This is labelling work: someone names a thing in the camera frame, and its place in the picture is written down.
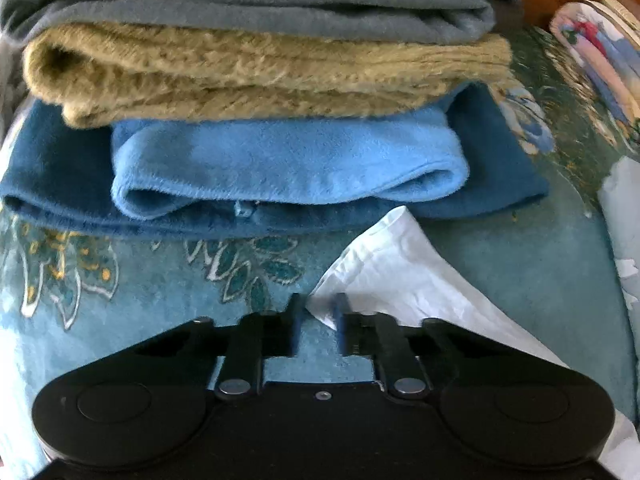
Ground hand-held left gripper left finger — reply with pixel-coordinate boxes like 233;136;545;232
132;292;303;396

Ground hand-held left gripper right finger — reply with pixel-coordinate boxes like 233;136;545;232
334;292;506;398

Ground pale blue shirt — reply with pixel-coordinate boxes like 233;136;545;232
306;206;640;480

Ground teal floral bed sheet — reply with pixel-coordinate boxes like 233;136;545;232
0;25;640;471

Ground bright blue fleece garment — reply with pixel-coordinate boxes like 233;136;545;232
110;105;471;221

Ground tan knitted sweater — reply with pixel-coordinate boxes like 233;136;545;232
22;24;516;128

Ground dark blue fleece garment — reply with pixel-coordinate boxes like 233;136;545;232
0;82;550;237

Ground grey-blue daisy print duvet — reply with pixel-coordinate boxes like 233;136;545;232
597;155;640;308

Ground grey folded garment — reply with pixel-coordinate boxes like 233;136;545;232
0;0;497;45

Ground folded colourful cartoon quilt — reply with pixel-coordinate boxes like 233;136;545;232
550;0;640;153

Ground beige striped pillow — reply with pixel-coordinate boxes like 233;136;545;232
592;0;640;28

